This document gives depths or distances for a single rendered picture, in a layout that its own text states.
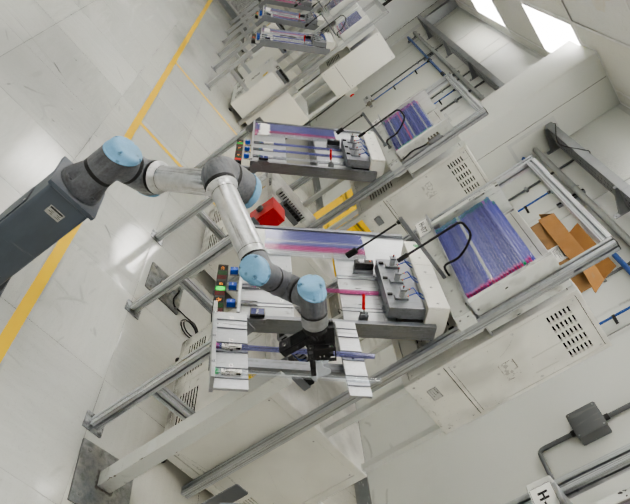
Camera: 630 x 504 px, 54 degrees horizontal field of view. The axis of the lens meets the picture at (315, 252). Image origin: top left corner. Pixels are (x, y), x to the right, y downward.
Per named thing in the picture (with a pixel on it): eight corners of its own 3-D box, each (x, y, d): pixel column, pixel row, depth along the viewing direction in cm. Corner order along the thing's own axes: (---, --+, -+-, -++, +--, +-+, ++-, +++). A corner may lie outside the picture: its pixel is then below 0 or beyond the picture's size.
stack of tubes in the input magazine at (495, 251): (466, 296, 218) (534, 256, 211) (434, 229, 262) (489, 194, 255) (483, 319, 224) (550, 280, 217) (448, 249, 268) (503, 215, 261)
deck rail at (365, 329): (235, 331, 216) (236, 317, 213) (235, 328, 217) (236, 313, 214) (433, 341, 223) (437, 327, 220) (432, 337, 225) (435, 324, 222)
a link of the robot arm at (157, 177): (121, 149, 213) (245, 159, 185) (151, 167, 225) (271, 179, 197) (109, 181, 211) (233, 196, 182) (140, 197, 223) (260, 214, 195)
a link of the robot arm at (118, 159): (83, 149, 203) (113, 125, 200) (113, 166, 214) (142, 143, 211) (90, 176, 197) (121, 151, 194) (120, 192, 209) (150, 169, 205)
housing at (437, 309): (421, 339, 225) (428, 307, 218) (397, 268, 267) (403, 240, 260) (442, 340, 225) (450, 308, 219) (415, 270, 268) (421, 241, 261)
